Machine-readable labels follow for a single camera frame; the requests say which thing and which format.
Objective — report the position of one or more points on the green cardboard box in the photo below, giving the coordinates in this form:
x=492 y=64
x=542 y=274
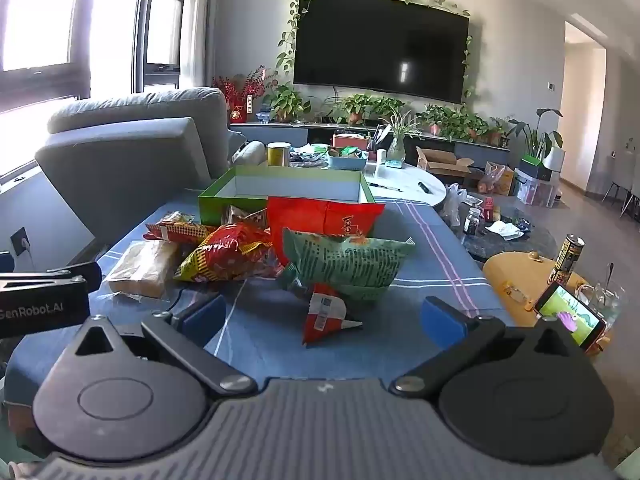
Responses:
x=249 y=187

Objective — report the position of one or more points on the red yellow snack bag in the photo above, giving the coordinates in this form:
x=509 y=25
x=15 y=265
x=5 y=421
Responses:
x=232 y=252

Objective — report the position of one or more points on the ivy vine around television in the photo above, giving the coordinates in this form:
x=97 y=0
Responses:
x=292 y=35

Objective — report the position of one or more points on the open cardboard box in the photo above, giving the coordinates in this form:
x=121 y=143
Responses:
x=443 y=163

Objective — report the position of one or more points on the white round coffee table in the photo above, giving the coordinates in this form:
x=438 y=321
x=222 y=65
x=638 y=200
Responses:
x=375 y=183

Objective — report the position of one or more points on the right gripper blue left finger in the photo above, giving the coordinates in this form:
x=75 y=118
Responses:
x=181 y=339

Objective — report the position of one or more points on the glass vase with plant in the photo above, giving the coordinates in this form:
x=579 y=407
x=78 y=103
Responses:
x=401 y=125

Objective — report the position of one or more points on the potted green plant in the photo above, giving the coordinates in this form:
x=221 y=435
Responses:
x=286 y=104

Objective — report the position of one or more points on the light blue tray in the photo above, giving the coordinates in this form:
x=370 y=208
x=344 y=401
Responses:
x=348 y=163

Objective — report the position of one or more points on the black yellow drink can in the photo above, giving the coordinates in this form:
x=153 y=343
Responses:
x=566 y=259

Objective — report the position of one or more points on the green chip bag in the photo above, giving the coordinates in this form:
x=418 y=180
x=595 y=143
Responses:
x=359 y=268

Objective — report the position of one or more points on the yellow round stool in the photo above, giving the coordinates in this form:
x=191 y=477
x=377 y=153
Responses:
x=521 y=278

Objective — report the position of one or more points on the tall plant in white pot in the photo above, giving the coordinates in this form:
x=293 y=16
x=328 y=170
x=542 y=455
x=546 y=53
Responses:
x=538 y=143

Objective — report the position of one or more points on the red flower arrangement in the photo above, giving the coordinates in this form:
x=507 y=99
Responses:
x=240 y=91

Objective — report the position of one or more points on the wall power socket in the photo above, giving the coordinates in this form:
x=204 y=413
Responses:
x=20 y=242

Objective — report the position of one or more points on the orange striped snack packet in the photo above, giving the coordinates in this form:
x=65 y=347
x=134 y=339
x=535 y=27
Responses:
x=177 y=227

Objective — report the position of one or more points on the yellow lidded can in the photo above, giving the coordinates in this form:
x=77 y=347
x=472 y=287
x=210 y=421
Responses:
x=279 y=154

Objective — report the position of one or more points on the red white triangular snack packet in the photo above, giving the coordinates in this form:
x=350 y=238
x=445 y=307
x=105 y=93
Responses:
x=327 y=314

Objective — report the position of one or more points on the grey sofa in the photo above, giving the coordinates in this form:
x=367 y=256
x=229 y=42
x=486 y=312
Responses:
x=116 y=161

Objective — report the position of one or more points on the tan bread package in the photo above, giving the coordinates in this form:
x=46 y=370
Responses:
x=144 y=268

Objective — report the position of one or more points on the black wall television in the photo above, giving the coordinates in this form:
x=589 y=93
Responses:
x=380 y=45

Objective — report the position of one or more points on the dark marble side table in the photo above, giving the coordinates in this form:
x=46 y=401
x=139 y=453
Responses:
x=491 y=225

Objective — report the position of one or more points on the smartphone with lit screen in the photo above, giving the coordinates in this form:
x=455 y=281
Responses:
x=584 y=324

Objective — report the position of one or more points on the blue striped tablecloth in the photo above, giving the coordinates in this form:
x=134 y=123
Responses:
x=300 y=301

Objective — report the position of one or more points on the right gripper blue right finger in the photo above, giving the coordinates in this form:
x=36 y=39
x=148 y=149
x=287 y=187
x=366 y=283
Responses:
x=460 y=339

